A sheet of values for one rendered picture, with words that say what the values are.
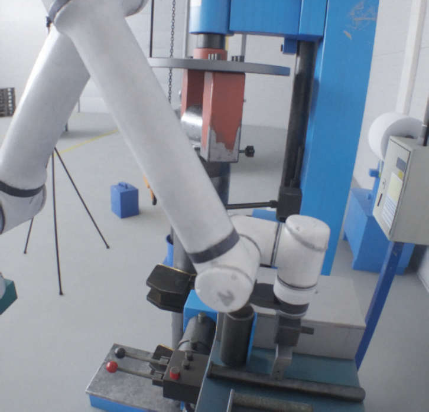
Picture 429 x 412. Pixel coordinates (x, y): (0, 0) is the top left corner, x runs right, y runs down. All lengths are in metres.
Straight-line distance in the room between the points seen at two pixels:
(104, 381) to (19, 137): 1.60
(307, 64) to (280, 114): 10.59
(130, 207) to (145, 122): 3.80
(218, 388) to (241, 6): 1.14
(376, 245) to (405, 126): 2.00
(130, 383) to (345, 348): 1.36
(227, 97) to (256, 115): 10.92
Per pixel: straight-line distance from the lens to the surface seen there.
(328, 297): 1.08
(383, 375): 2.67
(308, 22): 1.18
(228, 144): 1.09
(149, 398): 2.04
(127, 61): 0.52
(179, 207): 0.50
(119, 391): 2.09
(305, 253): 0.65
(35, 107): 0.78
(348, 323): 1.00
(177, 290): 1.33
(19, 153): 0.85
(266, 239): 0.65
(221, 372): 0.92
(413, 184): 1.51
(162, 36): 12.51
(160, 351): 1.75
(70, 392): 2.32
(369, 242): 3.56
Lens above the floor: 1.79
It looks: 21 degrees down
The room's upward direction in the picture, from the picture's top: 4 degrees clockwise
